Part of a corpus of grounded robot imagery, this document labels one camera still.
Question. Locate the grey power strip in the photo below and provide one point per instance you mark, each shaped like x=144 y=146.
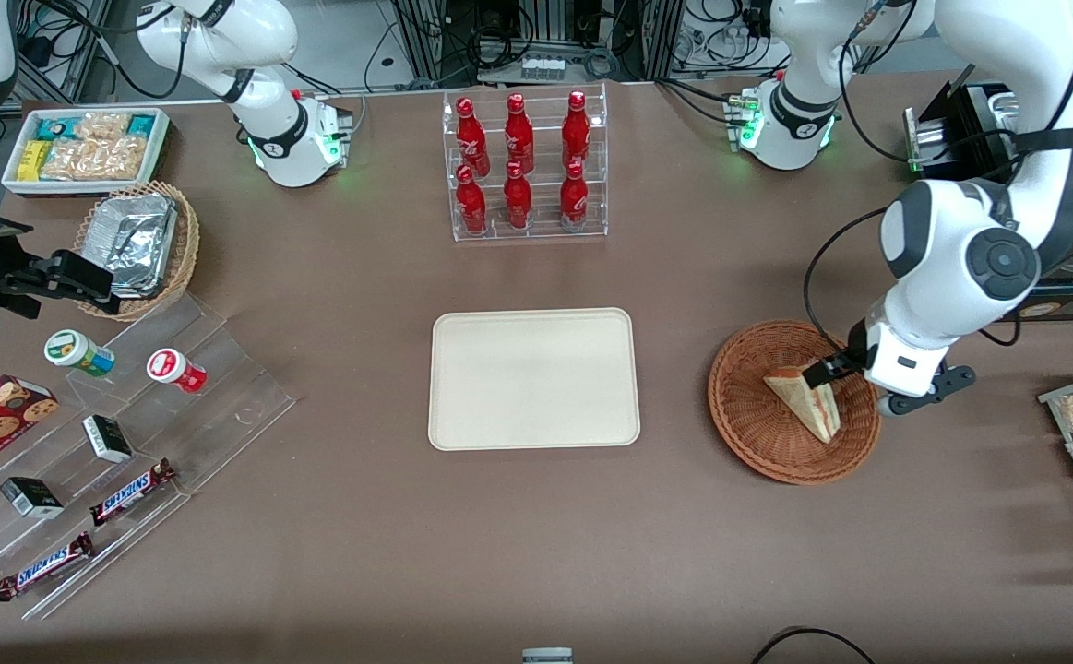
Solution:
x=543 y=68

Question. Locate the Snickers chocolate bar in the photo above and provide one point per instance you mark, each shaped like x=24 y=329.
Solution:
x=130 y=492
x=45 y=566

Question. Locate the large clear cracker bag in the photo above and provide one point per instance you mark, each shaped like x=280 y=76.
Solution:
x=98 y=160

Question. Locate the red cola bottle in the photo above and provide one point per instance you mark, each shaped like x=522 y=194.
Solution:
x=518 y=200
x=470 y=203
x=577 y=129
x=518 y=134
x=574 y=198
x=470 y=134

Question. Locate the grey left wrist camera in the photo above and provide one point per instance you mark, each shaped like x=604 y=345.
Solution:
x=928 y=392

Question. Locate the white rectangular snack bin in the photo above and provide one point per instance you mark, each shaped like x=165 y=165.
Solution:
x=160 y=152

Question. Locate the small black box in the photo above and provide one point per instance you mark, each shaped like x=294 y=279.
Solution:
x=30 y=498
x=108 y=439

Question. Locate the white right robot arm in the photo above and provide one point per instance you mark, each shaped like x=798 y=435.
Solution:
x=268 y=37

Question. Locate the small clear cracker bag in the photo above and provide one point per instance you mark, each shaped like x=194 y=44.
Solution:
x=102 y=125

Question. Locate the cream rectangular tray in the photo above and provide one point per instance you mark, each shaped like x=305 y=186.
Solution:
x=534 y=378

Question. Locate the clear acrylic bottle rack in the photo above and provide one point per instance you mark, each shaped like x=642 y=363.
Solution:
x=545 y=221

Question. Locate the red lid white jar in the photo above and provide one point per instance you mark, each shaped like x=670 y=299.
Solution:
x=172 y=369

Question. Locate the teal snack packet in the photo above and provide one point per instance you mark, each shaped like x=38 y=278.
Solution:
x=54 y=128
x=141 y=124

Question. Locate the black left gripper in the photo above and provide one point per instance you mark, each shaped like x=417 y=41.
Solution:
x=854 y=355

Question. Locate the brown round wicker basket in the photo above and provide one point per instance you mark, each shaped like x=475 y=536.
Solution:
x=757 y=433

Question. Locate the small grey white object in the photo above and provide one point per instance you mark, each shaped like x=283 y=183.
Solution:
x=547 y=657

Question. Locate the yellow snack packet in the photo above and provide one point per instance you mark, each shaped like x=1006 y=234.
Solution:
x=34 y=160

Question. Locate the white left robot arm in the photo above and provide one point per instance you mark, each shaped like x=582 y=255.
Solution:
x=960 y=267

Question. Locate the stacked foil containers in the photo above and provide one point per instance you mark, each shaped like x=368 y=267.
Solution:
x=135 y=240

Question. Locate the light wicker basket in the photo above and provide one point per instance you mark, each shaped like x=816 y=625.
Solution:
x=185 y=249

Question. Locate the green lid white jar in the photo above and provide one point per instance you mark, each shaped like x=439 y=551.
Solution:
x=75 y=350

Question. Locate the aluminium frame rack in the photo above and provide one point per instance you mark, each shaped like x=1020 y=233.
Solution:
x=425 y=37

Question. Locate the clear acrylic stepped shelf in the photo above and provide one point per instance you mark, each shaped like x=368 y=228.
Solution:
x=222 y=406

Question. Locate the black food warmer machine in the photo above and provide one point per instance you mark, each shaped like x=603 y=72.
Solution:
x=970 y=129

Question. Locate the triangular sandwich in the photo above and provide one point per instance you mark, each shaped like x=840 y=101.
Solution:
x=808 y=406

